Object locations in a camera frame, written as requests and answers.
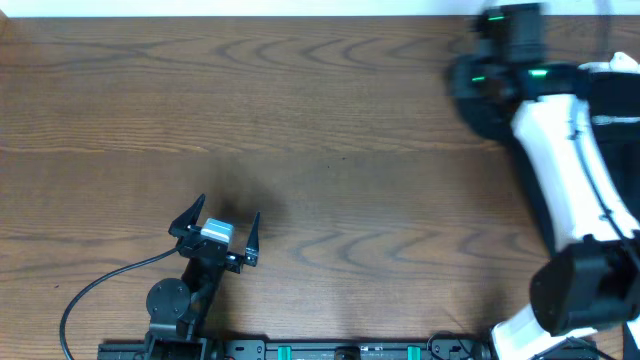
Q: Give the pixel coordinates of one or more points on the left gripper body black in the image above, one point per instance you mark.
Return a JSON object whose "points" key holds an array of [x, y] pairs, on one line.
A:
{"points": [[235, 265]]}

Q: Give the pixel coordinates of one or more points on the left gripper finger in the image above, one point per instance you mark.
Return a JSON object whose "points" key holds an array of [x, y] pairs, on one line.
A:
{"points": [[181, 226], [252, 245]]}

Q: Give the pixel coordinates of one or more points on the black polo shirt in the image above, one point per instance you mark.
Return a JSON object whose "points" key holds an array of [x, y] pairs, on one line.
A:
{"points": [[613, 111]]}

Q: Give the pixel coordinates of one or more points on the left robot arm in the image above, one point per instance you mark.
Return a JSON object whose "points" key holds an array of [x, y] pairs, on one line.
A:
{"points": [[178, 306]]}

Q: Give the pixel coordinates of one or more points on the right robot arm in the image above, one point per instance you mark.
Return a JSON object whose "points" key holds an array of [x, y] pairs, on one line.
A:
{"points": [[573, 130]]}

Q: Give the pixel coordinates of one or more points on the white shirt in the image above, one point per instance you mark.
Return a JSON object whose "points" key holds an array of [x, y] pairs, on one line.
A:
{"points": [[605, 297]]}

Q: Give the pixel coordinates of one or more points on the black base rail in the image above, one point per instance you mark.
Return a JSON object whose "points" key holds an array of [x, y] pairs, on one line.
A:
{"points": [[434, 349]]}

